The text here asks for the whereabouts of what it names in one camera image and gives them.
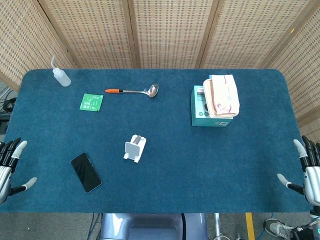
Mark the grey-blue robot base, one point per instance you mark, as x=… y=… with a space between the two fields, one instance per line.
x=152 y=226

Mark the woven bamboo folding screen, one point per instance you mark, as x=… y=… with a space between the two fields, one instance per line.
x=160 y=33

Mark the white pink folded towel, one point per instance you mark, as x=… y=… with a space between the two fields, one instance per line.
x=222 y=97

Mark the teal cardboard box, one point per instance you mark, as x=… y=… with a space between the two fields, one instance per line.
x=200 y=110

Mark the metal table leg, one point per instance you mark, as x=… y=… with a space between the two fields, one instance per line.
x=217 y=225

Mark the white phone stand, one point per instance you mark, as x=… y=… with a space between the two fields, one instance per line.
x=134 y=148

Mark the green sachet packet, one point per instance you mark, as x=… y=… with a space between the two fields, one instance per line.
x=91 y=102

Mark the blue table mat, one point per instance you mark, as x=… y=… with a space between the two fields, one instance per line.
x=160 y=140

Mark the black smartphone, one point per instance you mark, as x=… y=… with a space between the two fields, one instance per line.
x=86 y=172

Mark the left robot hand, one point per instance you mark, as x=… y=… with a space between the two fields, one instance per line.
x=5 y=172

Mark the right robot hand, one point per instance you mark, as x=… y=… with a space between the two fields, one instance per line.
x=311 y=175

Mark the clear squeeze bottle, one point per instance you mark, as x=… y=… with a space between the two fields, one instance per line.
x=61 y=75

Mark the grey sneaker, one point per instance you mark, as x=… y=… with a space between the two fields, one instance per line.
x=277 y=228

